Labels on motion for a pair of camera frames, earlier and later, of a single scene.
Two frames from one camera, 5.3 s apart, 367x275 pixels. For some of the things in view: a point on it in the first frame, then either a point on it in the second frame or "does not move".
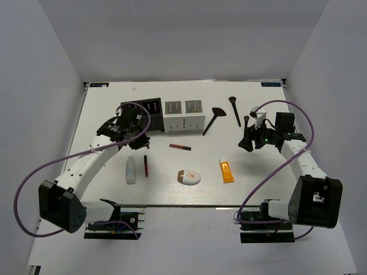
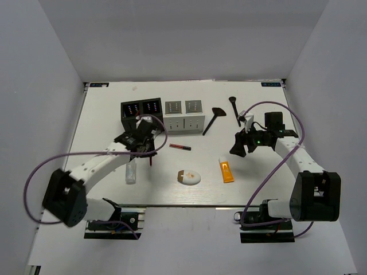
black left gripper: x=141 y=142 -> x=152 y=148
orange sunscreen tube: x=227 y=173 does not move
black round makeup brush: x=233 y=99 does not move
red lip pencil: x=180 y=146 does not move
